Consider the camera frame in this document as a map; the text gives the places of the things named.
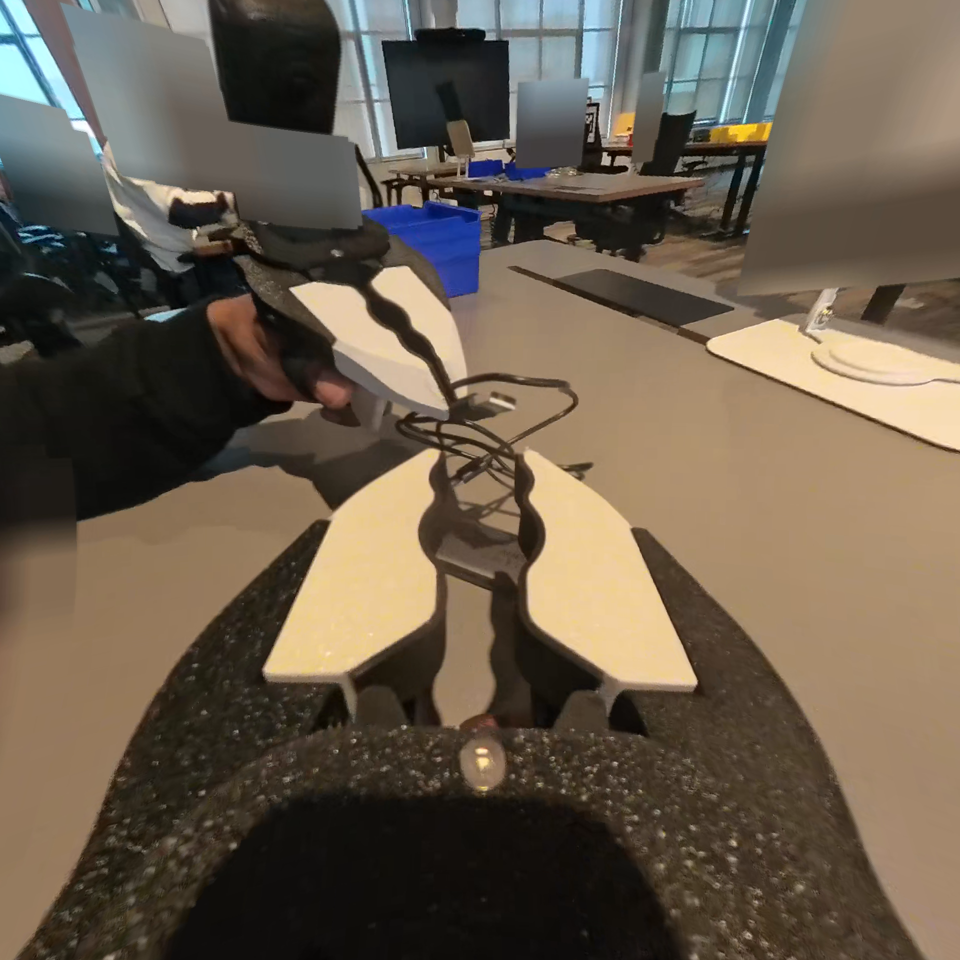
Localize black monitor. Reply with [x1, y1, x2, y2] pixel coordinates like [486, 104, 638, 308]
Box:
[381, 28, 512, 152]

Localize person's left forearm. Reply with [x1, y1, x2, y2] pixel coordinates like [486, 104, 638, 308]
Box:
[0, 298, 295, 528]

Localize black usb cable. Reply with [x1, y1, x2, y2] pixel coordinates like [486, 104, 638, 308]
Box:
[393, 372, 595, 526]

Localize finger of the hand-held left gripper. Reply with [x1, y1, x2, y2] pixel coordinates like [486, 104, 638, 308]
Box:
[288, 279, 453, 422]
[371, 265, 471, 396]

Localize black office chair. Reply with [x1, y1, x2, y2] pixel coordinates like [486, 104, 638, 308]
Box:
[636, 110, 700, 180]

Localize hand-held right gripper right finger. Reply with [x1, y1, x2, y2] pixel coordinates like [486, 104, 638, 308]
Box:
[514, 448, 699, 712]

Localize black desk mat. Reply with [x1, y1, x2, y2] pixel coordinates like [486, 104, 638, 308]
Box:
[553, 268, 735, 328]

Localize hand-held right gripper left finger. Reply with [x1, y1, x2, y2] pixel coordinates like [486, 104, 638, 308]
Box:
[262, 448, 445, 721]

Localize wooden desk black legs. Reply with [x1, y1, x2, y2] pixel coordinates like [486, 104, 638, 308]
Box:
[600, 137, 771, 235]
[426, 171, 706, 250]

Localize grey usb port hub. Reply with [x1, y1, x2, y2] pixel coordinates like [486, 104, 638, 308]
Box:
[433, 523, 528, 588]

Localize blue plastic bin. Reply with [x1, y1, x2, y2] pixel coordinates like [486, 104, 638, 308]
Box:
[363, 199, 483, 299]

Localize small blue tray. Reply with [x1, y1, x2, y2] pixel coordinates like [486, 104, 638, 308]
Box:
[466, 156, 553, 183]

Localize person's left hand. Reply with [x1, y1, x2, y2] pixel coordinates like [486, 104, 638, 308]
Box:
[206, 295, 354, 411]

